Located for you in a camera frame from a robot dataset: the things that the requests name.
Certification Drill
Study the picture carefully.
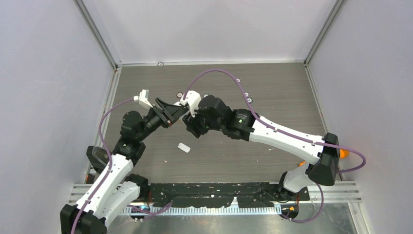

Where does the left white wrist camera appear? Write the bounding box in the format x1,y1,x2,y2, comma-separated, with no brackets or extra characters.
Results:
133,89,153,110

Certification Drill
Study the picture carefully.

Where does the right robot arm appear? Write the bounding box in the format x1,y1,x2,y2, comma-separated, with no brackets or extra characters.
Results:
177,93,340,200

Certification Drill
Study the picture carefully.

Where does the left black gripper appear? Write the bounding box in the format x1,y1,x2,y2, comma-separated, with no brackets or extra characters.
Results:
137,98,188,141

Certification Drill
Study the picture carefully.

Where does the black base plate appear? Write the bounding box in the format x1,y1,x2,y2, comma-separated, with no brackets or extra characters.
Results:
140,182,310,208

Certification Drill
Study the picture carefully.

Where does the aluminium rail frame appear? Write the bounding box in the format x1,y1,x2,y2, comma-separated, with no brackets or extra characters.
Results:
69,181,361,216

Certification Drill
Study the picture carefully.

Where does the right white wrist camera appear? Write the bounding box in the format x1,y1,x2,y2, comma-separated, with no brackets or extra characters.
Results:
179,90,202,117

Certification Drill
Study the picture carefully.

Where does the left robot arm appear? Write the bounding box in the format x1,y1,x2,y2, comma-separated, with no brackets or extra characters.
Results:
60,98,190,234

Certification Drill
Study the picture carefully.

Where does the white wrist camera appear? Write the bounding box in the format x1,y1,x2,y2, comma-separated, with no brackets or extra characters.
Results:
179,90,202,117
133,89,153,110

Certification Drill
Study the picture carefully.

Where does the white battery cover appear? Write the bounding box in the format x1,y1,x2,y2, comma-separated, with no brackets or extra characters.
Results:
177,142,191,153

